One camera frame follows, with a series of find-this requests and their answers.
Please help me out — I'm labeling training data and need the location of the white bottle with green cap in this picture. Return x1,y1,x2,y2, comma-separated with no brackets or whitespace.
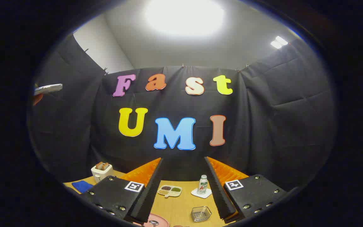
197,175,208,195

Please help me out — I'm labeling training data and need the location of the blue folded cloth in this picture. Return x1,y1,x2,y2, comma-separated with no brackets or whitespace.
72,180,94,194

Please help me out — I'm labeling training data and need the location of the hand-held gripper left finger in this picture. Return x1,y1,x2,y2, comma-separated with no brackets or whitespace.
80,158,164,225

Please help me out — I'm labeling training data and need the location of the white square coaster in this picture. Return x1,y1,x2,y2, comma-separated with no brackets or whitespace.
191,188,213,199

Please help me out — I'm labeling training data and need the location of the silver flat device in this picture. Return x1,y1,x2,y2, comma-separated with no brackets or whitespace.
33,84,63,96

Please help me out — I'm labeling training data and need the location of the cream divided tray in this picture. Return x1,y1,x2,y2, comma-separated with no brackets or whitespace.
158,185,182,198

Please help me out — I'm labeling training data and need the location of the metal wire basket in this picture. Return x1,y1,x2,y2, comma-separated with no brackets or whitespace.
191,206,212,223

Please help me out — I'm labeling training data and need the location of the pink plate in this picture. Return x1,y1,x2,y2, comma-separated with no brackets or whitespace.
137,213,170,227

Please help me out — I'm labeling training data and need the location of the small rectangular ceiling light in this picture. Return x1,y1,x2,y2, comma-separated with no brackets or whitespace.
270,36,289,49

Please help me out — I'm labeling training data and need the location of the cream toaster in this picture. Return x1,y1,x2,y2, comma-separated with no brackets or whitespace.
91,164,114,183

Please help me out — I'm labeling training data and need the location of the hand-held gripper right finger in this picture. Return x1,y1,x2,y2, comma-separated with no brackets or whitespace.
204,156,288,224

